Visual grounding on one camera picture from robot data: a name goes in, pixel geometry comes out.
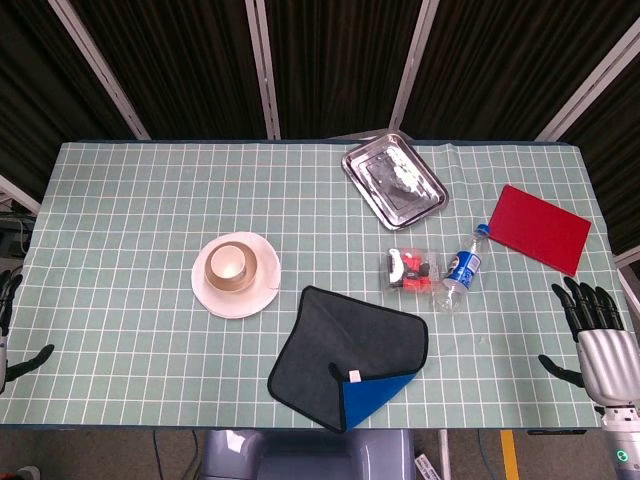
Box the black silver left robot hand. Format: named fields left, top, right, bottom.
left=0, top=272, right=55, bottom=395

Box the metal table leg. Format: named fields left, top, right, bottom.
left=436, top=428, right=453, bottom=480

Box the clear box with red toys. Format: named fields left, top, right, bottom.
left=383, top=247, right=441, bottom=294

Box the white round plate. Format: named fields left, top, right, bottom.
left=191, top=231, right=281, bottom=320

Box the green checkered tablecloth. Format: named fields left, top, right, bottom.
left=0, top=141, right=632, bottom=430

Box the black floor cable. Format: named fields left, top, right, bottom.
left=151, top=428, right=202, bottom=480

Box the black corrugated partition panel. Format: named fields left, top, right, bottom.
left=68, top=0, right=267, bottom=141
left=0, top=0, right=137, bottom=201
left=263, top=0, right=422, bottom=141
left=399, top=0, right=640, bottom=142
left=558, top=63, right=640, bottom=256

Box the blue floor cable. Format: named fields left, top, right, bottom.
left=476, top=428, right=503, bottom=480

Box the grey and blue cloth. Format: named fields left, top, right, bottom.
left=267, top=285, right=430, bottom=434

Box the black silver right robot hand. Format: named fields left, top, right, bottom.
left=538, top=276, right=640, bottom=406

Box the rectangular stainless steel tray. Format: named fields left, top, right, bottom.
left=341, top=132, right=449, bottom=232

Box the red rectangular board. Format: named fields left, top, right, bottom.
left=487, top=184, right=593, bottom=278

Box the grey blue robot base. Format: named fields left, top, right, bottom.
left=199, top=428, right=417, bottom=480

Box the beige bowl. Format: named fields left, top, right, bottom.
left=204, top=241, right=260, bottom=294

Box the white aluminium partition post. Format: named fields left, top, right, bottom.
left=48, top=0, right=152, bottom=141
left=244, top=0, right=282, bottom=141
left=388, top=0, right=442, bottom=134
left=0, top=174, right=42, bottom=215
left=613, top=248, right=640, bottom=312
left=534, top=18, right=640, bottom=142

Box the clear plastic bottle blue label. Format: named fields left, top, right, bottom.
left=432, top=223, right=494, bottom=315

